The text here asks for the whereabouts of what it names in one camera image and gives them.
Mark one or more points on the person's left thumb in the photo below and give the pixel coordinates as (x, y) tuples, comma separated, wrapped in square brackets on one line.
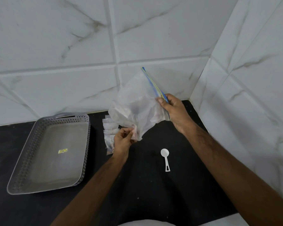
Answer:
[(133, 140)]

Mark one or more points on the grey perforated plastic tray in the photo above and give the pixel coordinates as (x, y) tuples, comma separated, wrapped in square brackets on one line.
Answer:
[(54, 155)]

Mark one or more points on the yellow sticker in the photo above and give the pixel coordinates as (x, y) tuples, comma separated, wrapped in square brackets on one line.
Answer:
[(62, 151)]

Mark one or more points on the person's right hand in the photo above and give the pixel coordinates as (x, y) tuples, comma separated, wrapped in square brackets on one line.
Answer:
[(178, 112)]

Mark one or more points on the person's white shirt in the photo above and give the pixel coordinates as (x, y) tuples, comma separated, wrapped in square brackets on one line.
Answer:
[(146, 223)]

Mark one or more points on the person's left forearm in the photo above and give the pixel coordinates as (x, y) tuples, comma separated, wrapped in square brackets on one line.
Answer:
[(94, 188)]

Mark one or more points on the person's right forearm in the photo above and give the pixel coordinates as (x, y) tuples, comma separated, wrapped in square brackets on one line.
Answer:
[(231, 171)]

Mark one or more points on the stack of small clear pouches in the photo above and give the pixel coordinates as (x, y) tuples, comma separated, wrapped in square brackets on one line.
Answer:
[(109, 134)]

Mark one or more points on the white plastic measuring spoon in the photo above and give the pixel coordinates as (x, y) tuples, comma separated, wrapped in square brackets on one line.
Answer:
[(165, 155)]

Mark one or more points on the person's right thumb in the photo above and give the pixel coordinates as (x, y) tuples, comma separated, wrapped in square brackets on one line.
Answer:
[(162, 102)]

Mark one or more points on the clear zip-top plastic bag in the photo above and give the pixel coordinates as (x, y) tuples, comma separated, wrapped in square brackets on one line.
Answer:
[(136, 105)]

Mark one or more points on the person's left hand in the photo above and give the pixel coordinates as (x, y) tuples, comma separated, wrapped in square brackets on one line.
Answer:
[(121, 143)]

